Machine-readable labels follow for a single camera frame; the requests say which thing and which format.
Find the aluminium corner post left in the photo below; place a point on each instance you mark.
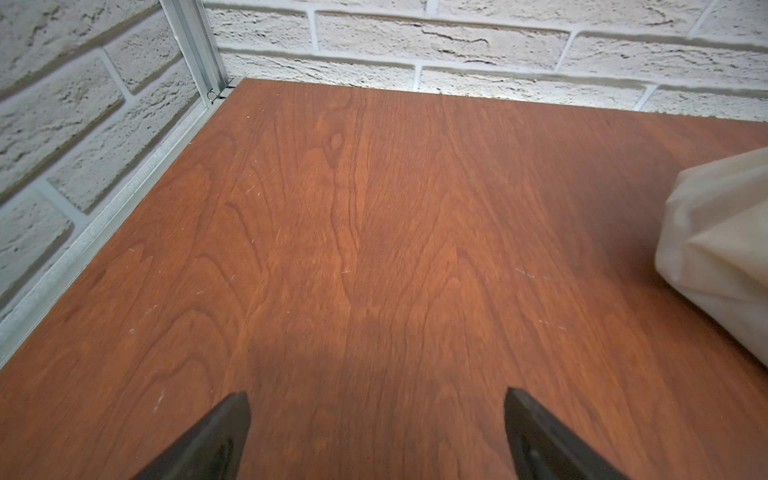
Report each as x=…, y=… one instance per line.
x=191, y=28

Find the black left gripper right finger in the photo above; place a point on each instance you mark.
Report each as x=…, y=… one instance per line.
x=542, y=447

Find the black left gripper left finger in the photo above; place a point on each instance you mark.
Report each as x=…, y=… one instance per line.
x=211, y=449

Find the cream cloth soil bag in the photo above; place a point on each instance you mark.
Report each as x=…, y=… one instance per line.
x=713, y=244

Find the aluminium base rail left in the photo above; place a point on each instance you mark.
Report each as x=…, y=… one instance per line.
x=37, y=303

